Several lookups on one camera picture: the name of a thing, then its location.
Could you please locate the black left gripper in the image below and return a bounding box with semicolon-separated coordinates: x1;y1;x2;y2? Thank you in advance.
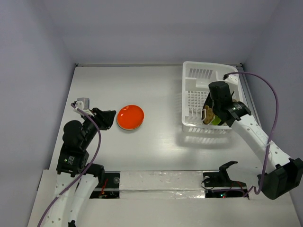
81;106;116;148

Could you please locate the brown patterned plate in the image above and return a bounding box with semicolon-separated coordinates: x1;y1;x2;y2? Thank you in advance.
202;94;215;125

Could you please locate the lime green plate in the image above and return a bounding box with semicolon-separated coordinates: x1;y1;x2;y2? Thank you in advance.
211;116;221;125

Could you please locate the orange plate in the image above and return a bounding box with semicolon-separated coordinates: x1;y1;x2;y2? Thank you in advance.
117;105;144;131

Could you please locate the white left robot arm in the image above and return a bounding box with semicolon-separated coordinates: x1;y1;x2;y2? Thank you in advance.
38;102;116;227

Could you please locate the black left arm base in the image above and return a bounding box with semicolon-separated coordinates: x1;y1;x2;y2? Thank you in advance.
90;172;120;199

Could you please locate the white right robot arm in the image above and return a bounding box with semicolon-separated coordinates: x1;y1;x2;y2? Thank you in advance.
208;81;303;200

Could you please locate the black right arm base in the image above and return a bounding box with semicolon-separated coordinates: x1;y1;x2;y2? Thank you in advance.
202;161;247;190

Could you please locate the white plastic dish rack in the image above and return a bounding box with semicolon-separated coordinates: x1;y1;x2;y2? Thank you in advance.
182;61;238;135

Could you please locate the silver foil strip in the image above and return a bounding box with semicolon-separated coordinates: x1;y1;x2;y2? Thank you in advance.
119;171;205;200

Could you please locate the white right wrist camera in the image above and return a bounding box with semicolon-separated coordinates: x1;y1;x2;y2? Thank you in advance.
223;74;239;86

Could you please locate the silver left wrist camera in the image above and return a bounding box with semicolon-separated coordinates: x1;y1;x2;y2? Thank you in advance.
71;97;90;112

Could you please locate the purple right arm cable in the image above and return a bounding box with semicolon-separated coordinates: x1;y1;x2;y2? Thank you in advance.
223;71;280;197

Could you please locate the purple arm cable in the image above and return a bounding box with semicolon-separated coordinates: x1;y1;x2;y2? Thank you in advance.
35;101;102;227
223;71;280;197

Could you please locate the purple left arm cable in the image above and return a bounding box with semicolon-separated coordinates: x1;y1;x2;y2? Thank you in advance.
35;101;102;227

